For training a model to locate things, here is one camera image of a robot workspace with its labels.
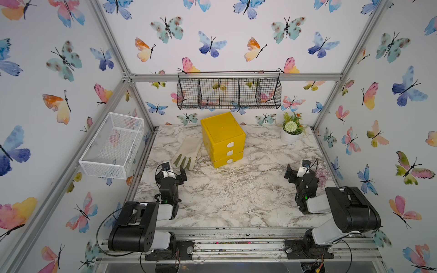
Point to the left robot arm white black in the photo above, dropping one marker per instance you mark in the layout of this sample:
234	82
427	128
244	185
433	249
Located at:
136	227

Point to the yellow three-drawer box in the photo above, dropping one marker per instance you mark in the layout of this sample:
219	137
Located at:
224	139

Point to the beige green work glove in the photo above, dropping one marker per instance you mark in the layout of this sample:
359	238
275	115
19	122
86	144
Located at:
187	154

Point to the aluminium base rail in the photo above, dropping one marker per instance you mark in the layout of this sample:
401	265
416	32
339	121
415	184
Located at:
262	245

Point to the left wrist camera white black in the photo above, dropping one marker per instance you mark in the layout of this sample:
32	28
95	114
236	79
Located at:
166	170

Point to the white mesh wall basket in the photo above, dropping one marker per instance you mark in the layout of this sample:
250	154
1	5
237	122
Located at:
113	147

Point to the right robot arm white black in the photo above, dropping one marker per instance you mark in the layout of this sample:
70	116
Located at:
351	213

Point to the pink artificial flower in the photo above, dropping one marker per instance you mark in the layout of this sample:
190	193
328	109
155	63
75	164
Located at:
324	176

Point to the white pot with green plant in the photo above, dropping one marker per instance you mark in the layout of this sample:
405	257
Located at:
292	128

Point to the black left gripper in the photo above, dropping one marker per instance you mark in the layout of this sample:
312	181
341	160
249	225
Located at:
178	179

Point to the black wire wall basket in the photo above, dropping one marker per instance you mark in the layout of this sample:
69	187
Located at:
229	90

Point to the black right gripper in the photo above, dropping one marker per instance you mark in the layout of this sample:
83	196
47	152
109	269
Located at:
293	176

